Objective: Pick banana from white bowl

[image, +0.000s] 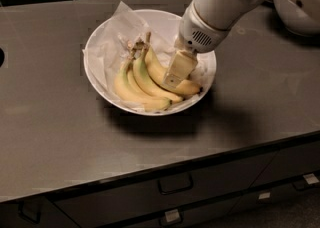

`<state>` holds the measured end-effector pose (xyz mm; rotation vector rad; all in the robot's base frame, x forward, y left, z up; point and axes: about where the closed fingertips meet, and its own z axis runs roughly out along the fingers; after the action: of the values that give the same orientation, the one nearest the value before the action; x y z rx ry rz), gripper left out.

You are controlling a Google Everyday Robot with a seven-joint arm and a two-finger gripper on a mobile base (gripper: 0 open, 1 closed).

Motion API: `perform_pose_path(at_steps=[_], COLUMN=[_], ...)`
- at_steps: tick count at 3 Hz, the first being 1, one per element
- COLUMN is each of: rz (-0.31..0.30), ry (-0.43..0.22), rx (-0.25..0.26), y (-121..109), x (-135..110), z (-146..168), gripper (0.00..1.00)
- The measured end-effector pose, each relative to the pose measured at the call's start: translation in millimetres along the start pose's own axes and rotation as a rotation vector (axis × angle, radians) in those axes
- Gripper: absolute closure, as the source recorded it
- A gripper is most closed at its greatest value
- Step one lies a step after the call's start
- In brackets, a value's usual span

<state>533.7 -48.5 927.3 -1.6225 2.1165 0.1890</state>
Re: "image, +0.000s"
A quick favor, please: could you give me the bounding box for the white gripper with vent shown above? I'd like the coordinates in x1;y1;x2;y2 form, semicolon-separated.
163;3;229;88

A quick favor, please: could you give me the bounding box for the yellow banana bunch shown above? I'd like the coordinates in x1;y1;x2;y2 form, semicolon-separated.
113;32;202;112

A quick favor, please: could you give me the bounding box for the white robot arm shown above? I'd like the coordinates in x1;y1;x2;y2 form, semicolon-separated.
163;0;320;87

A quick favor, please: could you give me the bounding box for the large white bowl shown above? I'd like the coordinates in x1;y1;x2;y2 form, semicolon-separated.
82;8;217;117

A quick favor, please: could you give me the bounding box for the white crumpled paper liner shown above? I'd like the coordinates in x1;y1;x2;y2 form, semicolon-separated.
83;3;216;116

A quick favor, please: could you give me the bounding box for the dark upper drawer front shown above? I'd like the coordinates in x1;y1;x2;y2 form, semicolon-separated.
57;153;273;228

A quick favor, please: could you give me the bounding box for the dark drawer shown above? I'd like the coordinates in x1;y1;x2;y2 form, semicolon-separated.
98;197;239;228
57;153;273;228
252;141;320;187

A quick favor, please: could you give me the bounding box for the dark right drawer front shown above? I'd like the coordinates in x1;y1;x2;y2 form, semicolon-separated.
252;141;320;187

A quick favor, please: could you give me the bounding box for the dark lower drawer front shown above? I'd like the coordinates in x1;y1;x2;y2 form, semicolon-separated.
98;197;239;228

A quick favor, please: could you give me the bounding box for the dark left cabinet front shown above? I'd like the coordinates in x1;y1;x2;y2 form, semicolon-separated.
0;196;79;228

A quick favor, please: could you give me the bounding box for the black drawer handle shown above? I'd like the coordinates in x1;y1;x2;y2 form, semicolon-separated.
157;173;194;195

